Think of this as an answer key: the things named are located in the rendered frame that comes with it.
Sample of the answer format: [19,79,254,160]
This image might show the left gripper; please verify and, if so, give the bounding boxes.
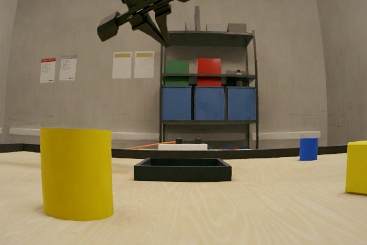
[97,0,173,48]

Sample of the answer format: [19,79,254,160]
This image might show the black shallow tray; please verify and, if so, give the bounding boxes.
[134,158,232,182]

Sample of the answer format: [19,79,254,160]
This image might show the yellow cylinder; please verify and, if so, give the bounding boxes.
[40,128,114,221]

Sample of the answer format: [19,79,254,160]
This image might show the yellow cube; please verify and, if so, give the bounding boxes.
[345,141,367,196]

